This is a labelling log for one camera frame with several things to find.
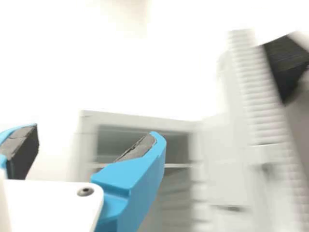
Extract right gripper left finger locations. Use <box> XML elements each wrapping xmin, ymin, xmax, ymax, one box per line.
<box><xmin>0</xmin><ymin>123</ymin><xmax>40</xmax><ymax>181</ymax></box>

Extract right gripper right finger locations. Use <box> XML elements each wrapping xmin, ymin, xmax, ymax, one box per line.
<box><xmin>90</xmin><ymin>131</ymin><xmax>167</xmax><ymax>232</ymax></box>

